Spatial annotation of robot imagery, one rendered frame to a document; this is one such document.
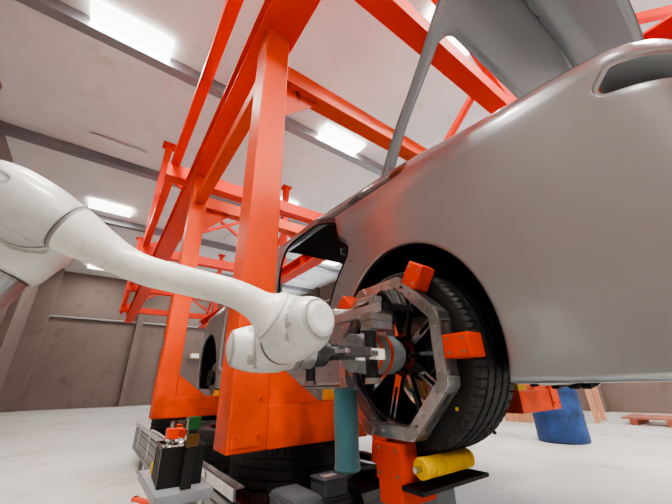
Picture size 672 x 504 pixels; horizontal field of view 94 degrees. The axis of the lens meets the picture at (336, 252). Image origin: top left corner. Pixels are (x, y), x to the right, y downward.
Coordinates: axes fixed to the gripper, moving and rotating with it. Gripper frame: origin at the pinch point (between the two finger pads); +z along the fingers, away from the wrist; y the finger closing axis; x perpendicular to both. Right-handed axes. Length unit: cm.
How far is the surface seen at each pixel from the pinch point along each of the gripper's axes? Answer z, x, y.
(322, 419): 23, -22, -60
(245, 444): -12, -28, -60
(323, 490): 12, -43, -44
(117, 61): -161, 567, -490
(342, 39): 167, 568, -213
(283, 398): 4, -13, -62
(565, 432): 436, -68, -130
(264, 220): -12, 69, -60
